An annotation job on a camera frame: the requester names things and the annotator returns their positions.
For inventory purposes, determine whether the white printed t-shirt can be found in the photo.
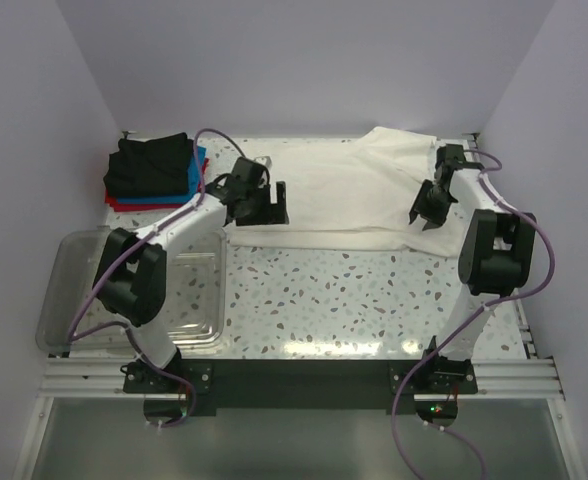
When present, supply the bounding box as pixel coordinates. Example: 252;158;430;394
227;127;466;258

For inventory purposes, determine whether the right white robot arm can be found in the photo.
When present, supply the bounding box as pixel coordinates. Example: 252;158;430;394
409;144;536;369

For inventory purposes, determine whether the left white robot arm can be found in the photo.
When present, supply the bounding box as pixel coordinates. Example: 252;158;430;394
91;156;289;371

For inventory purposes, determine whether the folded blue t-shirt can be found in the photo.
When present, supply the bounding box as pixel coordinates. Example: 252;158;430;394
113;145;211;211

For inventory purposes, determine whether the clear plastic bin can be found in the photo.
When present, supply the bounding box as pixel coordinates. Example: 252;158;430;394
35;226;226;355

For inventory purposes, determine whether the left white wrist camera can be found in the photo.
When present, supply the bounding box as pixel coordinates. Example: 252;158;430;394
254;156;272;170

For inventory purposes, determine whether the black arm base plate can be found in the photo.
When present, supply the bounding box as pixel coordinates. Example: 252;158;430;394
120;359;478;420

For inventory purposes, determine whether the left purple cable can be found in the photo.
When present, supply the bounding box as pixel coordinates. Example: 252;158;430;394
66;127;248;431

